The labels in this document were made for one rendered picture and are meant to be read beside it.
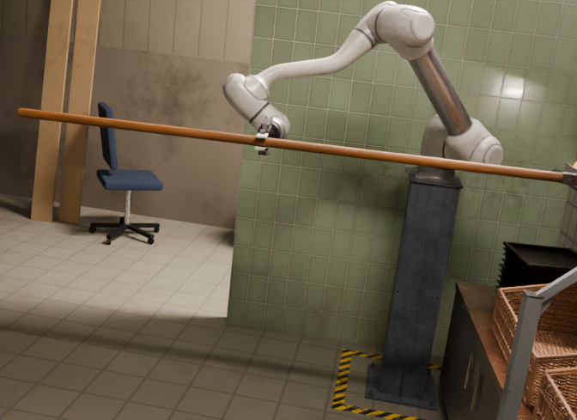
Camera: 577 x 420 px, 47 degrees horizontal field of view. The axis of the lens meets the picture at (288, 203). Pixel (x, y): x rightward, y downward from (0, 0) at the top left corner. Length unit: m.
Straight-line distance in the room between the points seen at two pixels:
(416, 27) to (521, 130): 1.18
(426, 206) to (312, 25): 1.04
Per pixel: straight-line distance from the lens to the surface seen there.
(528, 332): 1.82
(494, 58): 3.30
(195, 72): 5.17
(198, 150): 5.23
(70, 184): 5.19
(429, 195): 2.82
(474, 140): 2.63
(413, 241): 2.87
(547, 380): 1.91
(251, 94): 2.35
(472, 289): 2.91
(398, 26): 2.36
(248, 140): 2.07
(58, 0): 5.25
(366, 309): 3.50
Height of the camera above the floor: 1.51
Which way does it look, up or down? 14 degrees down
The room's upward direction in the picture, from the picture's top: 6 degrees clockwise
